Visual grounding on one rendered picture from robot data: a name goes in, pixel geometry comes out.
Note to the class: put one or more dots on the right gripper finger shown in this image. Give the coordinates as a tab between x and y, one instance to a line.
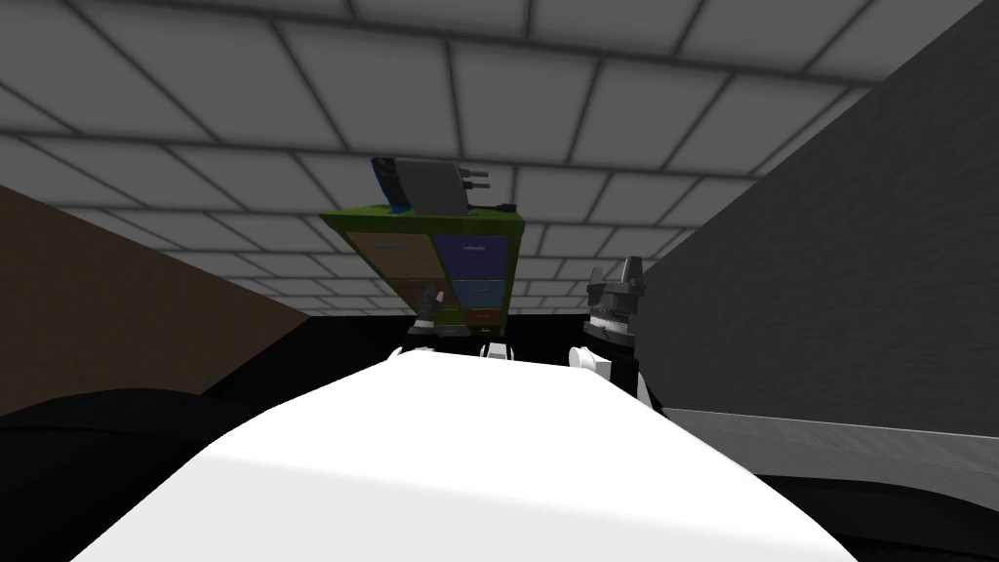
597	277
633	271

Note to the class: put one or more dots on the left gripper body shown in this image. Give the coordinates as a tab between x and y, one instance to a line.
431	300

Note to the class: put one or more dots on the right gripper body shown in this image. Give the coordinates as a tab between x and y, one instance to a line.
615	298

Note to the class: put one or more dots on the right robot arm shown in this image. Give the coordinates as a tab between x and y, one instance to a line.
624	367

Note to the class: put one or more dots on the green cupboard with coloured drawers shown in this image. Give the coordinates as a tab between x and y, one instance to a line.
437	257

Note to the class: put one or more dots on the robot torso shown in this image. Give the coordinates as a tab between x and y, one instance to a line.
468	468

